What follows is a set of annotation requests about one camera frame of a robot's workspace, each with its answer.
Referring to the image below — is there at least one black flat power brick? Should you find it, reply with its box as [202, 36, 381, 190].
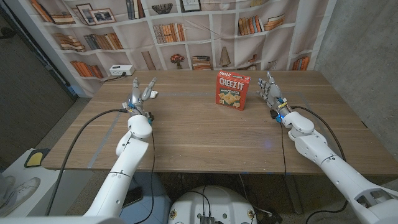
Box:
[123, 186, 144, 208]

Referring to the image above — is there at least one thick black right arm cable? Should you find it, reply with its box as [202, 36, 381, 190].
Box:
[289, 105, 349, 224]

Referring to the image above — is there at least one grey metal table leg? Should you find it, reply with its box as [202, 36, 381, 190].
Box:
[284, 174, 304, 215]

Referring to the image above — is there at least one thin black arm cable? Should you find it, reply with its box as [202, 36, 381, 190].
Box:
[133, 123, 156, 224]
[279, 121, 287, 175]

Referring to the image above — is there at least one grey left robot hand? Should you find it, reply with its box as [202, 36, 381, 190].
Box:
[126, 77, 158, 118]

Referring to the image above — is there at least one white power strip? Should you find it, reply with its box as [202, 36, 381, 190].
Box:
[109, 64, 136, 77]

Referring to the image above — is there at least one black torso cable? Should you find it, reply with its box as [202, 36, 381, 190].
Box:
[186, 185, 212, 217]

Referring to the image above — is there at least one black floor adapter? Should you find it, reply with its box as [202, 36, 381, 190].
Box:
[257, 208, 282, 224]

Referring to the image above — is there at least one black power strip cable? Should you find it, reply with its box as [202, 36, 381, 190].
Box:
[104, 72, 127, 83]

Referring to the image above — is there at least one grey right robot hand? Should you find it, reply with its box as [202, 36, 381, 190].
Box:
[256, 71, 292, 118]

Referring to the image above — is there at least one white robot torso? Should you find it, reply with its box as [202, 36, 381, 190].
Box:
[167, 185, 258, 224]

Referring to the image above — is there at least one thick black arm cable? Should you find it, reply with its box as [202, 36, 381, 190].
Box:
[45, 108, 130, 217]
[289, 105, 349, 224]

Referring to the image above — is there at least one yellow and black foot pedal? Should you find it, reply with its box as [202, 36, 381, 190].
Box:
[24, 147, 50, 169]

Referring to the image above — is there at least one grey torso connector box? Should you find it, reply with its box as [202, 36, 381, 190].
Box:
[198, 214, 216, 224]

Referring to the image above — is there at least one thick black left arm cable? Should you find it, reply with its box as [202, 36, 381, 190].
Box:
[45, 108, 130, 217]

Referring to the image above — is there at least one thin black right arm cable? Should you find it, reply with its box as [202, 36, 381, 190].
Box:
[279, 121, 287, 175]

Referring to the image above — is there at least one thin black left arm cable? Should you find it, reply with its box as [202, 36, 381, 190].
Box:
[133, 123, 156, 224]

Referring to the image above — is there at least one red Cheez-It box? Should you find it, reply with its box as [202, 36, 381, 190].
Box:
[215, 70, 252, 111]

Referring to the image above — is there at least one white sneaker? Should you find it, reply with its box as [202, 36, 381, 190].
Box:
[0, 177, 41, 217]
[0, 175, 16, 206]

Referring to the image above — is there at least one printed bookshelf backdrop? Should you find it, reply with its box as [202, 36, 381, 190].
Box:
[29, 0, 338, 97]

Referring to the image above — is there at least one white floor platform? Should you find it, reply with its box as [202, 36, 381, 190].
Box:
[0, 148, 94, 217]

